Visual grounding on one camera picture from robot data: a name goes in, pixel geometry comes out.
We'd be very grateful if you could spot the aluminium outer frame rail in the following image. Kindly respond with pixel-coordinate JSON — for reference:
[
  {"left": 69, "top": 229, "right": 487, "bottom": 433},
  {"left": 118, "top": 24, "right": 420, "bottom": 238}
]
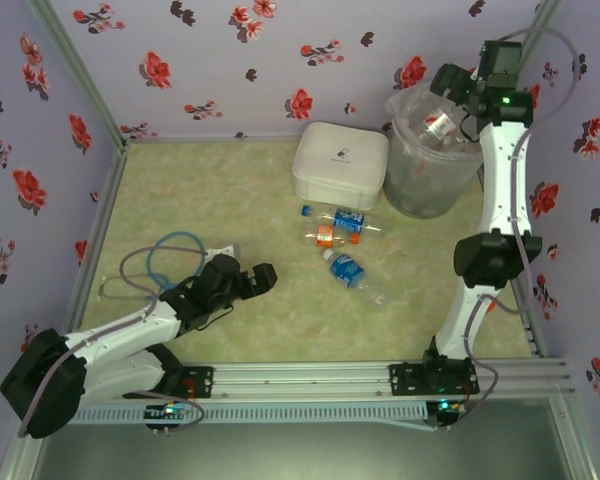
[
  {"left": 0, "top": 429, "right": 46, "bottom": 480},
  {"left": 549, "top": 384, "right": 599, "bottom": 480}
]

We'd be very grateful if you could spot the white slotted cable duct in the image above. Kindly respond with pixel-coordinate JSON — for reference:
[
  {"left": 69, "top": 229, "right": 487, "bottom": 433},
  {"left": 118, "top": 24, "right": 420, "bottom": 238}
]
[{"left": 67, "top": 403, "right": 429, "bottom": 425}]

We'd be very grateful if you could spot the clear plastic bin liner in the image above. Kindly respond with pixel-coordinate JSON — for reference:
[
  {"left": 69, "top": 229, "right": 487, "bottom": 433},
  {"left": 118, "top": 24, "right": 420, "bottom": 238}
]
[{"left": 384, "top": 82, "right": 486, "bottom": 161}]

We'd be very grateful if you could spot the orange label bottle orange cap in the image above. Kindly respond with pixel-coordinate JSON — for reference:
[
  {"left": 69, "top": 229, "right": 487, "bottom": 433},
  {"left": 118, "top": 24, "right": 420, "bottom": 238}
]
[{"left": 303, "top": 225, "right": 364, "bottom": 250}]

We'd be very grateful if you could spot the aluminium corner post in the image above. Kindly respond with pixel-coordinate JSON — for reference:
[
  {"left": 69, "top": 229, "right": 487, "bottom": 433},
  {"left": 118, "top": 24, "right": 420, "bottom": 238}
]
[
  {"left": 517, "top": 0, "right": 566, "bottom": 66},
  {"left": 25, "top": 0, "right": 130, "bottom": 149}
]

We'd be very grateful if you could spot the left arm cable grey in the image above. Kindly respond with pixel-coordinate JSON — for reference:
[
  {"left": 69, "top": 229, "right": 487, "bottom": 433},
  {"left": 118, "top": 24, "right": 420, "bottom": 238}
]
[{"left": 15, "top": 299, "right": 207, "bottom": 439}]

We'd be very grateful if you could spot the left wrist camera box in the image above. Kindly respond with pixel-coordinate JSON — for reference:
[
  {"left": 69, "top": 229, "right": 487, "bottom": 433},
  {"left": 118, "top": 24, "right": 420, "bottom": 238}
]
[{"left": 205, "top": 243, "right": 242, "bottom": 261}]

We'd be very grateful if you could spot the right arm cable grey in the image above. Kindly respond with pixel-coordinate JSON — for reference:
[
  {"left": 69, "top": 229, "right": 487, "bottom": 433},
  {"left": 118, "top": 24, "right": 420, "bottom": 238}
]
[{"left": 432, "top": 144, "right": 534, "bottom": 432}]

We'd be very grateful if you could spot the blue label bottle white cap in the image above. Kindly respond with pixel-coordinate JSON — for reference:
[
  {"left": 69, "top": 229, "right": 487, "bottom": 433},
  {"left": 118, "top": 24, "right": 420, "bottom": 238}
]
[{"left": 321, "top": 248, "right": 392, "bottom": 307}]

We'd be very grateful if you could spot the left camera cable grey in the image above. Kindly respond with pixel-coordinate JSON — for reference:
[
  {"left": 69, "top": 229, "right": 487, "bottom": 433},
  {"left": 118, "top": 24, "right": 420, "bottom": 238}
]
[{"left": 118, "top": 248, "right": 209, "bottom": 304}]

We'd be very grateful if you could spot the grey translucent waste bin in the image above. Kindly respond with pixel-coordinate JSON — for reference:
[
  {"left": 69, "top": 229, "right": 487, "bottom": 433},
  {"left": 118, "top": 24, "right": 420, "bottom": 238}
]
[{"left": 383, "top": 82, "right": 486, "bottom": 220}]

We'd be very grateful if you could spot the wide aluminium base rail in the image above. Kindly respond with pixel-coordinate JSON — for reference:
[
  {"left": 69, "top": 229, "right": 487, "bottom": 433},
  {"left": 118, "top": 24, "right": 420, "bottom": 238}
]
[{"left": 104, "top": 357, "right": 574, "bottom": 401}]

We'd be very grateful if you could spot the white square zip case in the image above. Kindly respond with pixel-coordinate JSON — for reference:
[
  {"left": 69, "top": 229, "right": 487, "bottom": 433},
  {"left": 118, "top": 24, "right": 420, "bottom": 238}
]
[{"left": 291, "top": 121, "right": 391, "bottom": 211}]

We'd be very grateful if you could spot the right camera cable grey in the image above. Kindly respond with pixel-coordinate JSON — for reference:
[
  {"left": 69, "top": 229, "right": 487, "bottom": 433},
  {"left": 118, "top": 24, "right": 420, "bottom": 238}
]
[{"left": 497, "top": 27, "right": 581, "bottom": 151}]

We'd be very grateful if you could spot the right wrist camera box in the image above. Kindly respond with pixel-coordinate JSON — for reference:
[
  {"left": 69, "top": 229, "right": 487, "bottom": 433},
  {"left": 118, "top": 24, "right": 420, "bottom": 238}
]
[{"left": 479, "top": 40, "right": 525, "bottom": 77}]

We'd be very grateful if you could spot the small circuit board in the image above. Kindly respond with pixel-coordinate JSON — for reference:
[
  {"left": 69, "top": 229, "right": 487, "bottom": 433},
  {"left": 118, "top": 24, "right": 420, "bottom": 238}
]
[
  {"left": 143, "top": 402, "right": 194, "bottom": 431},
  {"left": 432, "top": 398, "right": 469, "bottom": 431}
]

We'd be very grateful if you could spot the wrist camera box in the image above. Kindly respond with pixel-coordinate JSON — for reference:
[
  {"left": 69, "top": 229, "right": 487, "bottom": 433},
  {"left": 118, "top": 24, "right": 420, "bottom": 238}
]
[
  {"left": 479, "top": 40, "right": 525, "bottom": 77},
  {"left": 205, "top": 243, "right": 242, "bottom": 261}
]

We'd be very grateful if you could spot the arm cable grey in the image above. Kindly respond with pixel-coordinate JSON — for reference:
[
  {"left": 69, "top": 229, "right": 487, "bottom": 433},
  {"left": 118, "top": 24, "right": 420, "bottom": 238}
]
[
  {"left": 432, "top": 144, "right": 534, "bottom": 432},
  {"left": 15, "top": 299, "right": 207, "bottom": 439}
]

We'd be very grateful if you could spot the clear bottle red white label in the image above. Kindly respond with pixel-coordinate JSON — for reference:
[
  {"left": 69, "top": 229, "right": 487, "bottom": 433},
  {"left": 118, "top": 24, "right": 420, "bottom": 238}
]
[{"left": 426, "top": 111, "right": 457, "bottom": 140}]

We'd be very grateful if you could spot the thin aluminium rail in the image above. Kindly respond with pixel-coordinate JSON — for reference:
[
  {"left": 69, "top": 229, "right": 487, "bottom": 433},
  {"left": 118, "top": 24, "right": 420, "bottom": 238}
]
[{"left": 124, "top": 133, "right": 311, "bottom": 146}]

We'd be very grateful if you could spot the blue tube stethoscope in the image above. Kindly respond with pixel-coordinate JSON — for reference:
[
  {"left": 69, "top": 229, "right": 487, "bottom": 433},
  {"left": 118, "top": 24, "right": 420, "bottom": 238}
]
[{"left": 98, "top": 230, "right": 207, "bottom": 302}]

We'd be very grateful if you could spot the camera cable grey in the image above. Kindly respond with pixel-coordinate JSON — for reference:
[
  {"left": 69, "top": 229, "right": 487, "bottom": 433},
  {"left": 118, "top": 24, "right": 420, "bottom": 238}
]
[
  {"left": 118, "top": 248, "right": 209, "bottom": 304},
  {"left": 497, "top": 27, "right": 581, "bottom": 151}
]

